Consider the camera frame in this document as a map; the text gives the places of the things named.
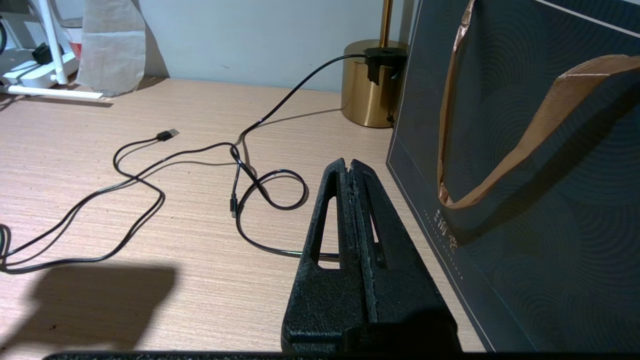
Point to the brass desk lamp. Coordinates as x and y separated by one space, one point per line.
367 95

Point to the small black clip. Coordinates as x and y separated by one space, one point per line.
41 53

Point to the white router with antennas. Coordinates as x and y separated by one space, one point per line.
55 92

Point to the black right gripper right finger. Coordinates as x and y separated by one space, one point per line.
405 310

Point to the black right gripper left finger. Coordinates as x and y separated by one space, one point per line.
325 310

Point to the clear bottle with red label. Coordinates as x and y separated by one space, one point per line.
75 47

